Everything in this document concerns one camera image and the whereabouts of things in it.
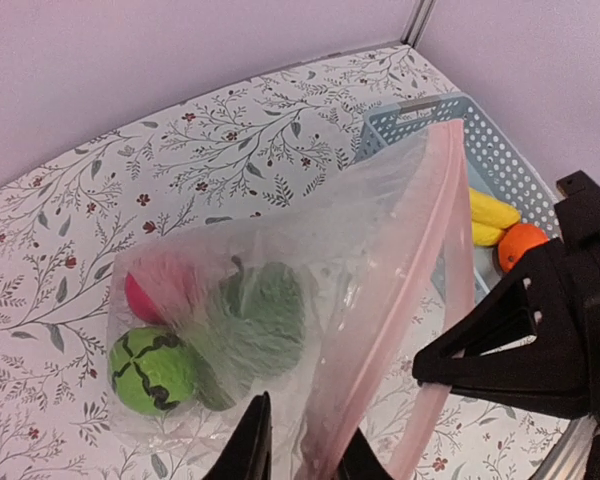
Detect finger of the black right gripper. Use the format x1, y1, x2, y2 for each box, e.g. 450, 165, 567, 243
448, 379, 591, 419

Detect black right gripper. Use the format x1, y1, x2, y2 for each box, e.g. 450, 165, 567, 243
413, 171, 600, 479

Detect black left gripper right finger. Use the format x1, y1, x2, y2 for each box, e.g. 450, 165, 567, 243
334, 429, 392, 480

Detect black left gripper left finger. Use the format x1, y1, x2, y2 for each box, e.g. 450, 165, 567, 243
214, 392, 272, 480

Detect green watermelon toy ball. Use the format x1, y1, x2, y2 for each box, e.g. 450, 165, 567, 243
108, 326, 198, 416

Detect dark green pepper toy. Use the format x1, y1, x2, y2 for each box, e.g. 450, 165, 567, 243
186, 258, 305, 412

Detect clear zip top bag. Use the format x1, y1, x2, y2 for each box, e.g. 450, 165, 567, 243
107, 120, 475, 479

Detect red apple toy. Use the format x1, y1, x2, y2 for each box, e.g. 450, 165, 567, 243
124, 273, 166, 326

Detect orange toy fruit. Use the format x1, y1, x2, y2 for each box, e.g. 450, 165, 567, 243
497, 223, 549, 273

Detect yellow banana toy bunch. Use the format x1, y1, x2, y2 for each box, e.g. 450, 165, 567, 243
469, 188, 521, 247

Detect light blue plastic basket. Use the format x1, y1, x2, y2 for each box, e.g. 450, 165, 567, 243
353, 93, 564, 306

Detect floral patterned table mat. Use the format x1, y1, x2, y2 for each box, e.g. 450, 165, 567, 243
0, 44, 571, 480

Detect front aluminium rail frame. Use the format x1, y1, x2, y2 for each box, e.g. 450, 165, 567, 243
530, 417, 599, 480

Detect right aluminium frame post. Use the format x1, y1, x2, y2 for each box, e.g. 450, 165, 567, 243
401, 0, 437, 47

